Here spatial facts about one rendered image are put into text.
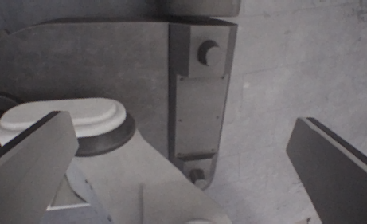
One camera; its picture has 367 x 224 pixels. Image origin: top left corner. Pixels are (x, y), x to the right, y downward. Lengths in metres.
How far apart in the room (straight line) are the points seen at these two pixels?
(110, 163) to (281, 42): 0.65
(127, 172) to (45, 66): 0.29
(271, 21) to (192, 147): 0.47
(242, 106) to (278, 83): 0.16
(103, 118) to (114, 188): 0.12
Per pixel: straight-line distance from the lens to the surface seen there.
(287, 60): 0.83
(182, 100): 0.48
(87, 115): 0.36
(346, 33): 0.98
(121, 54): 0.46
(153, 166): 0.32
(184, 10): 0.44
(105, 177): 0.31
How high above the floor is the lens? 0.61
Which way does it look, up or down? 58 degrees down
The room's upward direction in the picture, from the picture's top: 157 degrees clockwise
